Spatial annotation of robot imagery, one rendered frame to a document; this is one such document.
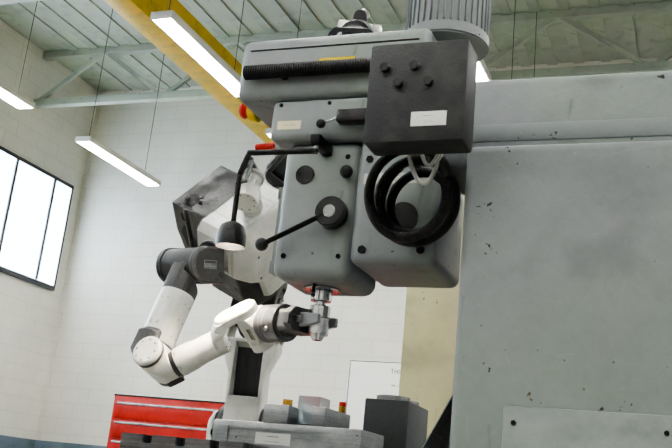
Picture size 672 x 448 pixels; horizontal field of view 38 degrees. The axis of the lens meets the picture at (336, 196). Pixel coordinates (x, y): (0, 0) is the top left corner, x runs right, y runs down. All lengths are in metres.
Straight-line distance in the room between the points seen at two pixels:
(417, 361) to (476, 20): 1.94
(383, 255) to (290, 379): 10.04
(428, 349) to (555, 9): 7.61
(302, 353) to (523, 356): 10.28
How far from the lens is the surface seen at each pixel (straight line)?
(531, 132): 2.08
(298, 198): 2.19
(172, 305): 2.48
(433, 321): 3.93
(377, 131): 1.87
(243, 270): 2.61
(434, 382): 3.89
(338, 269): 2.11
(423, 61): 1.90
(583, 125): 2.07
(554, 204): 1.89
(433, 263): 2.04
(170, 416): 7.58
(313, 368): 11.98
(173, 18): 7.83
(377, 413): 2.59
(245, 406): 2.83
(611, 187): 1.89
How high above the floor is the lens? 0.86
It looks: 17 degrees up
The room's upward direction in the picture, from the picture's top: 6 degrees clockwise
